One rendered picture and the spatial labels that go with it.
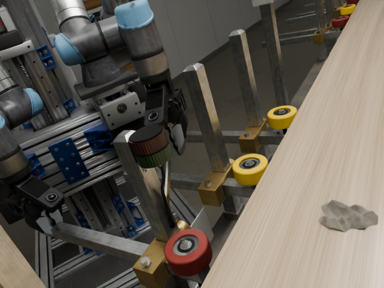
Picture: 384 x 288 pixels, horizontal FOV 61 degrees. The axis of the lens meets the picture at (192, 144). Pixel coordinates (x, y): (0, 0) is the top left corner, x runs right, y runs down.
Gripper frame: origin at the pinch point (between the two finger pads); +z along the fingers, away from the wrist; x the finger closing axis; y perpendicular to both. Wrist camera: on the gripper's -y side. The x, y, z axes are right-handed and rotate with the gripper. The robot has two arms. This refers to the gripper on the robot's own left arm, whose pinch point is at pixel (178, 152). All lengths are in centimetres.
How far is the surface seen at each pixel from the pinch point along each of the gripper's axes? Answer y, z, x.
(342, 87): 28, 3, -44
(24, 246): 69, 93, 159
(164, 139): -24.1, -16.0, -8.0
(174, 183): 0.7, 9.8, 4.3
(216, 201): -7.5, 10.7, -8.0
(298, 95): 76, 23, -34
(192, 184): -1.3, 9.3, -1.2
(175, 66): 378, 71, 109
